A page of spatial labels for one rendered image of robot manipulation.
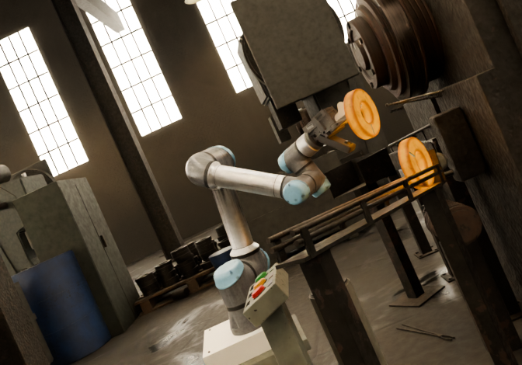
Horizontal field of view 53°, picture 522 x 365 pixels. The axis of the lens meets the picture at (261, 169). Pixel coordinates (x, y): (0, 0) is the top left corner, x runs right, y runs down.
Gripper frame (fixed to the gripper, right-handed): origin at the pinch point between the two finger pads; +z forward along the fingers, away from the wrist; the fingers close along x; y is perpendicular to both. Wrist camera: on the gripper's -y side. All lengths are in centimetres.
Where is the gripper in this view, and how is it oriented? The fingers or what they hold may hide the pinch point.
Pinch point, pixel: (359, 108)
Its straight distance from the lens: 164.4
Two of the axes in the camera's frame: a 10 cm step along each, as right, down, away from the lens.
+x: 5.7, -2.5, 7.8
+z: 5.9, -5.4, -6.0
